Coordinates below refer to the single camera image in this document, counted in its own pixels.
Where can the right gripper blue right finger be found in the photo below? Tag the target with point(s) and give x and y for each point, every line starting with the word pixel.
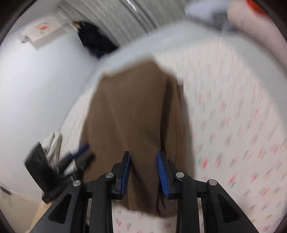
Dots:
pixel 166 176

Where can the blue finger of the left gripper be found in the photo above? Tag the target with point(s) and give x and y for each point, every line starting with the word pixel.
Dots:
pixel 84 148

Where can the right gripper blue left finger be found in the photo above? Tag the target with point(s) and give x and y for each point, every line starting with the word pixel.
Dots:
pixel 122 172

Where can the brown coat with fur collar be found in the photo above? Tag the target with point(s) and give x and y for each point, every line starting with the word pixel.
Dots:
pixel 139 110

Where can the left hand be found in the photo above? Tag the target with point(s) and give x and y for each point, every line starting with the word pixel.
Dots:
pixel 43 207

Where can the cream cloth at bed edge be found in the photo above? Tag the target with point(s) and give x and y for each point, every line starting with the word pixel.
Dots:
pixel 52 145

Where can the floral cherry print bedsheet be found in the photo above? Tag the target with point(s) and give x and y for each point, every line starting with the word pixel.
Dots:
pixel 237 135

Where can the light grey bed cover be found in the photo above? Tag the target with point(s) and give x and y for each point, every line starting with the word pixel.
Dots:
pixel 169 36

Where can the grey dotted curtain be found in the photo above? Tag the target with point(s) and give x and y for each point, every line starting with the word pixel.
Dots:
pixel 124 21

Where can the folded lavender grey blanket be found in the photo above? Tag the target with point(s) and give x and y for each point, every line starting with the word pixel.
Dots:
pixel 213 13

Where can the long pink bolster pillow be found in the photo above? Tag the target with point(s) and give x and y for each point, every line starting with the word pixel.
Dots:
pixel 259 27

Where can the orange pumpkin plush cushion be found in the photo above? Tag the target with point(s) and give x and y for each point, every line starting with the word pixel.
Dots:
pixel 255 7

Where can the dark clothes hanging on wall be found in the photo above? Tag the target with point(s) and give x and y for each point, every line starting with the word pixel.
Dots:
pixel 93 39

